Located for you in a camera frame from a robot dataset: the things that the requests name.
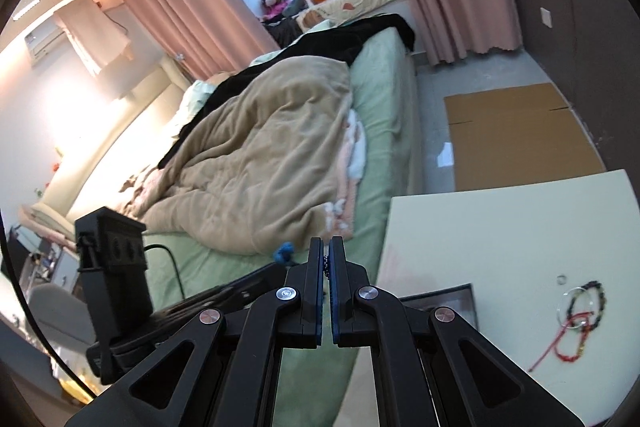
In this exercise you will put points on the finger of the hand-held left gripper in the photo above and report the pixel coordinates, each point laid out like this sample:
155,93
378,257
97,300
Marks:
240,288
170,321

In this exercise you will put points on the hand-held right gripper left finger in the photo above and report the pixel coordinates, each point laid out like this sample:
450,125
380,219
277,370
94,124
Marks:
316,287

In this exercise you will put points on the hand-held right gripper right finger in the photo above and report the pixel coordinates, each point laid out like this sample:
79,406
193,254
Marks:
336,287

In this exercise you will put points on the black square gift box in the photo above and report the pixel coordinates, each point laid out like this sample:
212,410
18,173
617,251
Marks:
462,307

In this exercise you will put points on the grey chair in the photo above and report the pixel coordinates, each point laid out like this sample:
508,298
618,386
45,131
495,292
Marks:
55,312

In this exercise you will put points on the cream padded headboard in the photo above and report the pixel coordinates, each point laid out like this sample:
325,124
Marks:
100,157

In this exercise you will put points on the pink white printed blanket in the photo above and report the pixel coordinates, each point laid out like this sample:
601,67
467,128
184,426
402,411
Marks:
352,147

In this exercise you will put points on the beige duvet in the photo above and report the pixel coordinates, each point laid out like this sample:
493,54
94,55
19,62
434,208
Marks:
260,147

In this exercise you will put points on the white side table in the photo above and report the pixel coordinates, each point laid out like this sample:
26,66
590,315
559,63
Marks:
500,232

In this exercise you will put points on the pale green pillow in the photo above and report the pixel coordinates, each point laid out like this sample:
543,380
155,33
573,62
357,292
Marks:
197,96

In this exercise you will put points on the bed with green sheet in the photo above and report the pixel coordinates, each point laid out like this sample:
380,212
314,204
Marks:
390,82

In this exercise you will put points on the clear thin bangle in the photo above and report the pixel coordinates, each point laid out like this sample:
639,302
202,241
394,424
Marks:
559,307

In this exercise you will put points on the flat brown cardboard sheet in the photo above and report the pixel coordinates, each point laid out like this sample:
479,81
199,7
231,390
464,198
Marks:
520,137

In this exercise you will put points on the black garment on bed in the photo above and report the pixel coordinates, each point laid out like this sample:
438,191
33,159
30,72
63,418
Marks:
360,37

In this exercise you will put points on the white air conditioner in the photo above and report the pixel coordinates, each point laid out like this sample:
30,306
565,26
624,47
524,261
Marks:
42,39

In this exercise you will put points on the pink plush toy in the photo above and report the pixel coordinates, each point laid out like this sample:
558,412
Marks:
275,4

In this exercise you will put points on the white wall socket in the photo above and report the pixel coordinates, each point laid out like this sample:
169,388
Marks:
546,17

